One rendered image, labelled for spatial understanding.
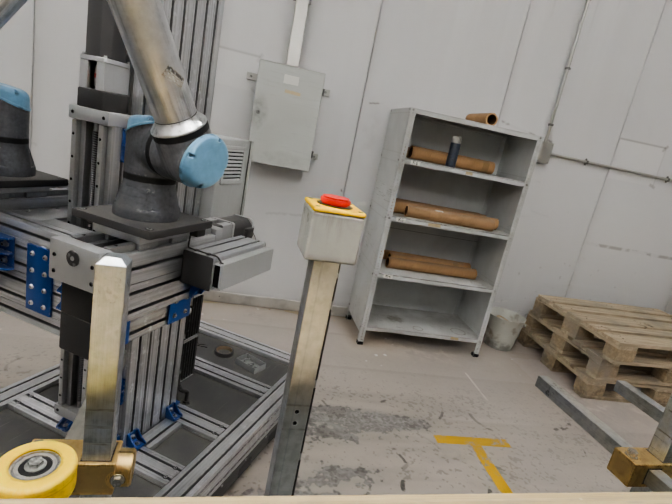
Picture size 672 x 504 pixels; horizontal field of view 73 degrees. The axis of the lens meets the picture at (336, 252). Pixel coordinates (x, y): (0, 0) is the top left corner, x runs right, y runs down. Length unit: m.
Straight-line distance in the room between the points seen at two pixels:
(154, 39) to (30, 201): 0.74
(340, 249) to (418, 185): 2.79
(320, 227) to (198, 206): 1.02
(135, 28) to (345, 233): 0.55
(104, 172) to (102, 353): 0.76
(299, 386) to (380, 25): 2.85
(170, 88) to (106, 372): 0.53
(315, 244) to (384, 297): 2.94
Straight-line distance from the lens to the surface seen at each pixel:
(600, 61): 3.98
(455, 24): 3.46
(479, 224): 3.13
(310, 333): 0.63
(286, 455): 0.74
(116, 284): 0.61
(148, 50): 0.94
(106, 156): 1.34
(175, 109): 0.96
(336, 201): 0.58
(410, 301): 3.58
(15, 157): 1.48
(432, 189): 3.39
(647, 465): 1.10
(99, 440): 0.72
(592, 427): 1.18
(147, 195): 1.11
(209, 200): 1.53
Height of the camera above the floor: 1.31
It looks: 14 degrees down
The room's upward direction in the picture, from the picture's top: 11 degrees clockwise
